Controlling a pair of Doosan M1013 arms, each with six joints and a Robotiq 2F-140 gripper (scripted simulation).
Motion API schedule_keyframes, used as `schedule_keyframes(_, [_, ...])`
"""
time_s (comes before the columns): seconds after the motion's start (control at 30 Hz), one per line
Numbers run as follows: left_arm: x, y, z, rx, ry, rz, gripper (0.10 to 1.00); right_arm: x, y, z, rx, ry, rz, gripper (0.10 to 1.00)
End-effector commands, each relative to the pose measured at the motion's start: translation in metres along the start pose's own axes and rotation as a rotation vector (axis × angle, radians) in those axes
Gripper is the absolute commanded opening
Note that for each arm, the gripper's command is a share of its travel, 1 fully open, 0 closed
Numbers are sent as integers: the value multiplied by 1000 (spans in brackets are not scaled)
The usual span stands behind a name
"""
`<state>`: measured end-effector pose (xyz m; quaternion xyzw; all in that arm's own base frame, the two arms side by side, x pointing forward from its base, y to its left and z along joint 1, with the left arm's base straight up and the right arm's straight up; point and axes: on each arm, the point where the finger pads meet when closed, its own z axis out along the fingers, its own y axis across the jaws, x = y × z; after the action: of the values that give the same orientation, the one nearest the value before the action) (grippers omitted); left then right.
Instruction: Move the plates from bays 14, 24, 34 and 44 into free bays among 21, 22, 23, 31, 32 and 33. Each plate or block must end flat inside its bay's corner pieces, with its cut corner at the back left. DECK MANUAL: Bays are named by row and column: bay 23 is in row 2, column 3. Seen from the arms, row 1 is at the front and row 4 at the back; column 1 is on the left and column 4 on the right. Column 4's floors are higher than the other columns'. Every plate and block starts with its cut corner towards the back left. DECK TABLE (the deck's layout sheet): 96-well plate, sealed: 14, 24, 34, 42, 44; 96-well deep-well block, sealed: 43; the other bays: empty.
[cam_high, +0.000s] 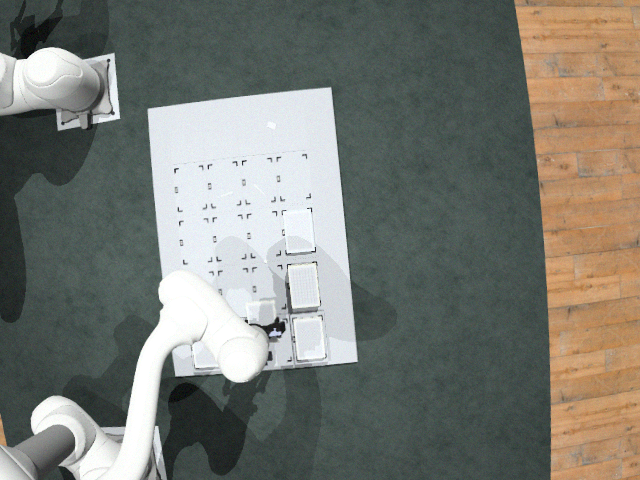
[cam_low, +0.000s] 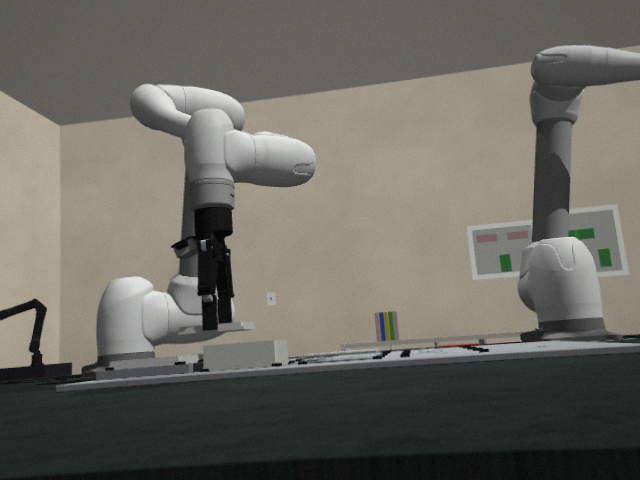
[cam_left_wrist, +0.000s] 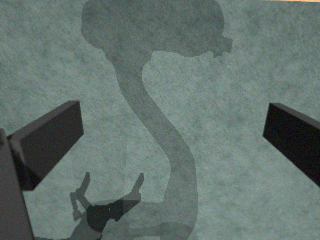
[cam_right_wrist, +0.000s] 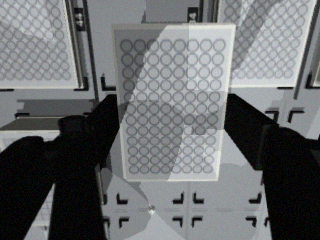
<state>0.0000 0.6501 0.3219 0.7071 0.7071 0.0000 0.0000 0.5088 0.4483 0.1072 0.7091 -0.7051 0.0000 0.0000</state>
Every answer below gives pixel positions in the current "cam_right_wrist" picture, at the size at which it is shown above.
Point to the white rectangular deck plate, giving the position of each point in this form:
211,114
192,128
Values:
37,232

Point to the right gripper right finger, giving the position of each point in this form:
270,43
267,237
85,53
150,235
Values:
291,174

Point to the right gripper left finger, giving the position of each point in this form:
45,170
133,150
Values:
76,212

